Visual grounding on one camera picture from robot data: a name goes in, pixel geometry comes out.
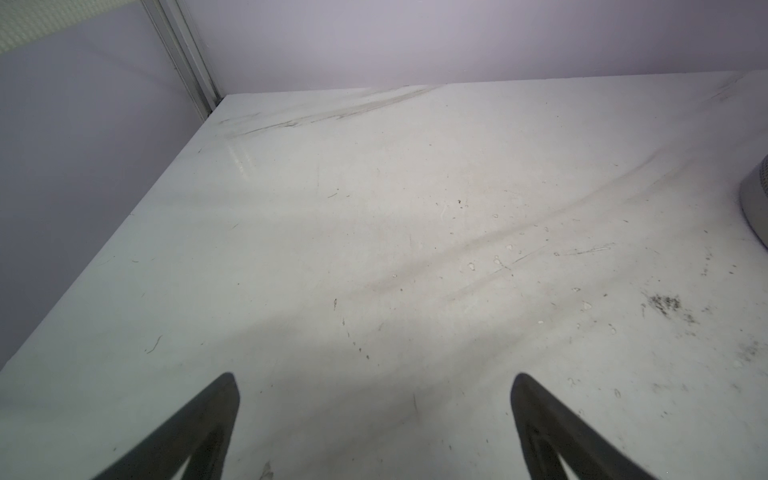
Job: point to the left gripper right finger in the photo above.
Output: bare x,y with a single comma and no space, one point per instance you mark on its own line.
552,436

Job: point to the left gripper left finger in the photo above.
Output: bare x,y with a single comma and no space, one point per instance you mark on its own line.
194,441

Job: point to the grey mesh waste bin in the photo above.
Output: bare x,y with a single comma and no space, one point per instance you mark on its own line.
754,201

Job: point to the aluminium frame corner post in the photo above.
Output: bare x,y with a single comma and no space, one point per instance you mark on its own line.
177,31

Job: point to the lower white mesh shelf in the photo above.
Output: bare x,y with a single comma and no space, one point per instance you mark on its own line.
25,21

